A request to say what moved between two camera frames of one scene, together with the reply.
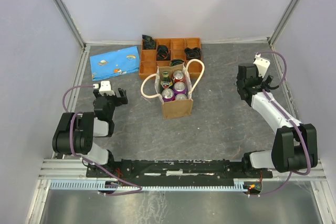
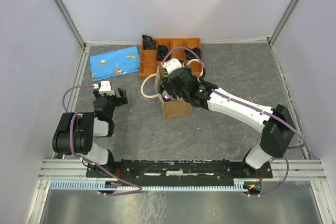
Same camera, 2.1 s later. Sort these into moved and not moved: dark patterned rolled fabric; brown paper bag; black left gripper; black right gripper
Moved: black right gripper
Not moved: brown paper bag; black left gripper; dark patterned rolled fabric
